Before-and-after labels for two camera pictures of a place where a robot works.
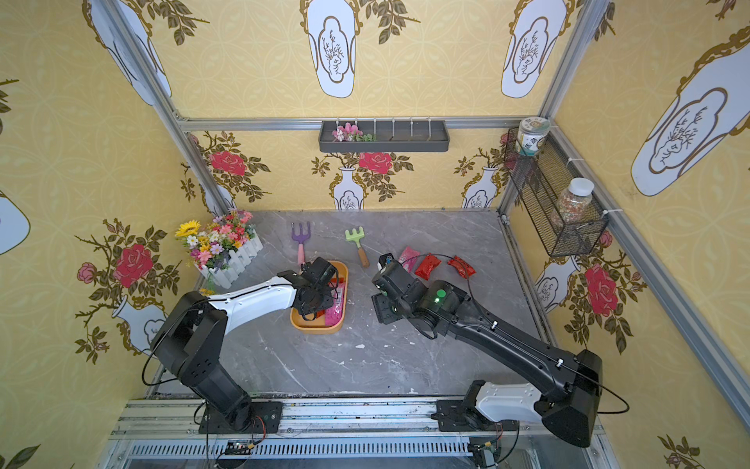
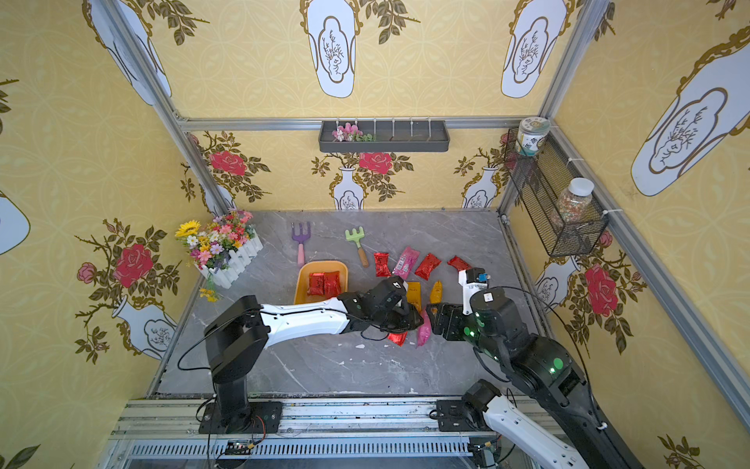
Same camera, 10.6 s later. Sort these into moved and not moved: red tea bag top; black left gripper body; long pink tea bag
Moved: black left gripper body
Not moved: red tea bag top; long pink tea bag
